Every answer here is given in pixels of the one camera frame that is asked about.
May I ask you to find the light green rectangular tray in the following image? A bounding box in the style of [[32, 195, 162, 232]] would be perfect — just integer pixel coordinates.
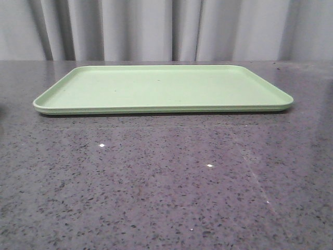
[[33, 65, 293, 115]]

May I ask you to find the grey pleated curtain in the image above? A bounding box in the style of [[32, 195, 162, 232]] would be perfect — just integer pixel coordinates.
[[1, 1, 332, 61]]

